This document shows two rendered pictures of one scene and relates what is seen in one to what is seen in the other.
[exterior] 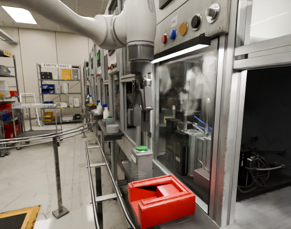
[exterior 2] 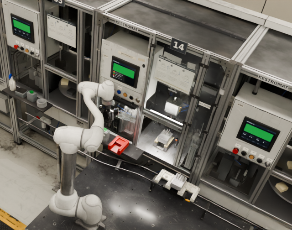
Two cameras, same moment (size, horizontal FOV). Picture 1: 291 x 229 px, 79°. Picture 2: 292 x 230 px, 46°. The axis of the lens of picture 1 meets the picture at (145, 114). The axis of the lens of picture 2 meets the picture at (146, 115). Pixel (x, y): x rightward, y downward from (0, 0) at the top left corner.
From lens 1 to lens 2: 2.59 m
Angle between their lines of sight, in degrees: 51
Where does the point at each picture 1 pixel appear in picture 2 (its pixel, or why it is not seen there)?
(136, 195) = (112, 147)
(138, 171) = (106, 138)
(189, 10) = (127, 91)
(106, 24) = (94, 93)
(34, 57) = not seen: outside the picture
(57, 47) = not seen: outside the picture
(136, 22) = (110, 96)
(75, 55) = not seen: outside the picture
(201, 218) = (131, 146)
